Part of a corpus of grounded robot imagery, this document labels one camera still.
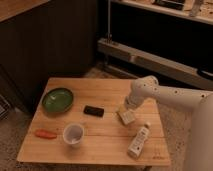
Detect green bowl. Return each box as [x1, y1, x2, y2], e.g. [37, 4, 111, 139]
[42, 87, 74, 113]

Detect grey metal rail beam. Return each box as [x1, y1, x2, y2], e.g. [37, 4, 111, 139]
[98, 38, 213, 84]

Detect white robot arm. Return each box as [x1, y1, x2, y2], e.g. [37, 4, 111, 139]
[124, 76, 213, 171]

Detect white ceramic cup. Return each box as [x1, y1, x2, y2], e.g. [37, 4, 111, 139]
[62, 123, 84, 148]

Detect white plastic bottle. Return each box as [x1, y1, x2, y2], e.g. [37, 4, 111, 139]
[127, 122, 151, 158]

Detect dark cabinet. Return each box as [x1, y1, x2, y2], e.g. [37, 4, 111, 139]
[0, 0, 98, 113]

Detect black rectangular object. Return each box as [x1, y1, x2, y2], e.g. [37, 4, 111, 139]
[84, 105, 104, 117]

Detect wooden shelf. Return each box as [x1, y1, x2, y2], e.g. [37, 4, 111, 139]
[112, 0, 213, 26]

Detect white sponge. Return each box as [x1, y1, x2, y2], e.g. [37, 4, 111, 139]
[117, 106, 135, 125]

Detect wooden table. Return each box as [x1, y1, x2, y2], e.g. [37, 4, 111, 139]
[17, 78, 170, 166]

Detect orange carrot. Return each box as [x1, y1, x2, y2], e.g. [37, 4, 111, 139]
[35, 129, 57, 139]

